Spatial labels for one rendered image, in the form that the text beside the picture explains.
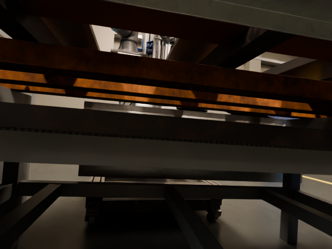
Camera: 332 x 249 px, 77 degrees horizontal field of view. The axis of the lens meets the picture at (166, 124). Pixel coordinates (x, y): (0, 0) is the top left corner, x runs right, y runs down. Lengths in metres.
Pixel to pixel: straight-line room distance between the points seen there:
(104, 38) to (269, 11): 4.17
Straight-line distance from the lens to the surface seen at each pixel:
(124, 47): 1.47
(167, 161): 0.37
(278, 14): 0.39
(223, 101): 0.77
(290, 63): 0.93
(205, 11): 0.34
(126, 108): 1.13
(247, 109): 1.04
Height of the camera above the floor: 0.56
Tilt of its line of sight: 2 degrees up
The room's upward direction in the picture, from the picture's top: 4 degrees clockwise
